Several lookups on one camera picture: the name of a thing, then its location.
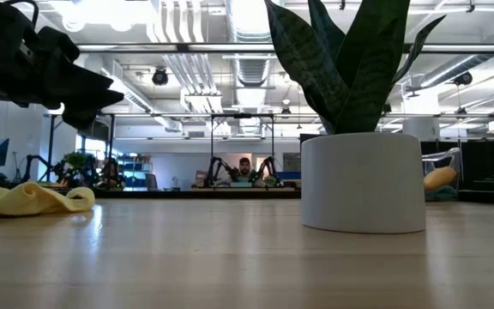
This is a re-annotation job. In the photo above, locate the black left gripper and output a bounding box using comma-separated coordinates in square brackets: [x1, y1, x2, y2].
[0, 45, 125, 130]

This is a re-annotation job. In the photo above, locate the yellow microfiber towel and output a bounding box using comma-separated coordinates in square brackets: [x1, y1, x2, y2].
[0, 179, 96, 218]

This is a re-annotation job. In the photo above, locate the snake plant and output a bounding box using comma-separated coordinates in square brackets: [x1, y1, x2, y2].
[263, 0, 448, 235]

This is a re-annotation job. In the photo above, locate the orange microfiber towel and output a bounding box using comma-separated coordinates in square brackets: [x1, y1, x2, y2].
[423, 166, 459, 192]

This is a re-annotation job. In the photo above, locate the blue microfiber towel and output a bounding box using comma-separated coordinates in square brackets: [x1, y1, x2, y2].
[424, 185, 460, 203]

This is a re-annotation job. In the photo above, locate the small green potted plant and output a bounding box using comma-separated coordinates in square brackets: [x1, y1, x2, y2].
[62, 150, 87, 178]

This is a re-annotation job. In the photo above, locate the black ceiling spotlight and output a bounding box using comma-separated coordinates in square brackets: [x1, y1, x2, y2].
[152, 67, 169, 87]
[452, 70, 473, 87]

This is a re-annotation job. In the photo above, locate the person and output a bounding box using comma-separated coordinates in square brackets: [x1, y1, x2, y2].
[96, 156, 126, 190]
[232, 156, 257, 185]

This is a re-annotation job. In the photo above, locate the white column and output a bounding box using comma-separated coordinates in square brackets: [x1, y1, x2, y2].
[402, 92, 442, 142]

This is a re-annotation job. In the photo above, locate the clear plastic bin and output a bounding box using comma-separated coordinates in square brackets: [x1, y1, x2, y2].
[420, 146, 463, 203]

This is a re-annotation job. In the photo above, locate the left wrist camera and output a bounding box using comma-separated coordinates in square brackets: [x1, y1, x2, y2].
[35, 25, 81, 64]

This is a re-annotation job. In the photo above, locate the black aluminium table frame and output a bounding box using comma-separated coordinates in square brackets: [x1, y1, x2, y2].
[93, 187, 494, 205]

